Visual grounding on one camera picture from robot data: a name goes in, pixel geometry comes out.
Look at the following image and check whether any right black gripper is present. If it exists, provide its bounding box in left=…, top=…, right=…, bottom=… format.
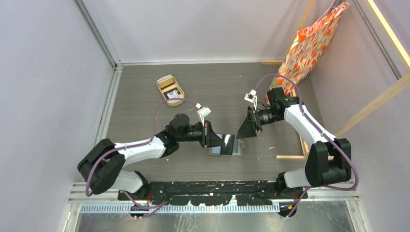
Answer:
left=237, top=106, right=282, bottom=139

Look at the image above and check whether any orange floral fabric bag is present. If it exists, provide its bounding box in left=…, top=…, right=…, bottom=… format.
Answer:
left=277, top=1, right=350, bottom=84

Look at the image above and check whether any wooden frame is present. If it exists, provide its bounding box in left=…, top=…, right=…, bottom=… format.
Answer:
left=261, top=0, right=410, bottom=160

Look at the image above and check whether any gold oval tray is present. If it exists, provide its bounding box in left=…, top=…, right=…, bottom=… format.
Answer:
left=156, top=75, right=185, bottom=107

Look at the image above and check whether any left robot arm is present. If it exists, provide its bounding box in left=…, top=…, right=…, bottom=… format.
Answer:
left=77, top=114, right=225, bottom=200

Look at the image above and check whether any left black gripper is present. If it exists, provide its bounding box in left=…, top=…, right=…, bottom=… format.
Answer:
left=177, top=120, right=225, bottom=147

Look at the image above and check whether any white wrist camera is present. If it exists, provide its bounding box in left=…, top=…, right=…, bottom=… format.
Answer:
left=197, top=106, right=211, bottom=126
left=244, top=89, right=258, bottom=109

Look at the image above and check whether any purple cable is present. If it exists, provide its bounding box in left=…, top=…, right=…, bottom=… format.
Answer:
left=254, top=74, right=359, bottom=218
left=85, top=98, right=203, bottom=219

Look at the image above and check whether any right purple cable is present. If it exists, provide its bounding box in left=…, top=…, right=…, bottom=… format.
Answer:
left=254, top=74, right=359, bottom=218

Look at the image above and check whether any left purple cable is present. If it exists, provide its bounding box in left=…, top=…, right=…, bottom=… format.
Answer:
left=85, top=98, right=203, bottom=219

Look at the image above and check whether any black VIP credit card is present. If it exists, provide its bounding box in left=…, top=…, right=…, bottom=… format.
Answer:
left=219, top=134, right=235, bottom=156

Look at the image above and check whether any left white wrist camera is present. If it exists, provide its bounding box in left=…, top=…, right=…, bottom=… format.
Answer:
left=197, top=106, right=211, bottom=126

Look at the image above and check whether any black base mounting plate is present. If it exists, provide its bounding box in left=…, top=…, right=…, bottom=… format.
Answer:
left=117, top=180, right=307, bottom=206

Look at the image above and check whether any loose white card in tray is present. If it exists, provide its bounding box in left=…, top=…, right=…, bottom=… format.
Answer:
left=166, top=90, right=180, bottom=103

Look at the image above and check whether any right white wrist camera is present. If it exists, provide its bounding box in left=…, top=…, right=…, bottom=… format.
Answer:
left=244, top=89, right=258, bottom=109

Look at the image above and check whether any aluminium rail frame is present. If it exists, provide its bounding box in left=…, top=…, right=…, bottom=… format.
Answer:
left=64, top=0, right=369, bottom=232

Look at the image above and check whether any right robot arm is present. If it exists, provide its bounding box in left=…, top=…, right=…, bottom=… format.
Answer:
left=237, top=87, right=351, bottom=199

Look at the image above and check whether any beige card holder wallet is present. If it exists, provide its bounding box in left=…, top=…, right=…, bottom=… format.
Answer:
left=208, top=134, right=246, bottom=156

